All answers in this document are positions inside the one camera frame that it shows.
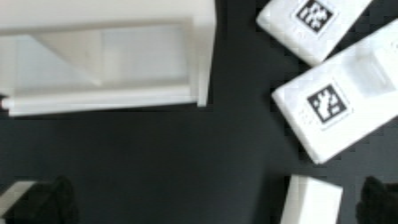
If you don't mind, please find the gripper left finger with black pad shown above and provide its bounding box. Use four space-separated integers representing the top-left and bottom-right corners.
0 176 79 224

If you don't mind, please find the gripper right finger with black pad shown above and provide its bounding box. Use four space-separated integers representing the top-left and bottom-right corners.
355 176 398 224

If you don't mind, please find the white cabinet body box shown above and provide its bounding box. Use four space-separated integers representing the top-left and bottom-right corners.
0 0 216 116

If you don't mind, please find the white L-shaped fence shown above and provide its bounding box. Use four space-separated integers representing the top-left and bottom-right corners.
278 175 342 224

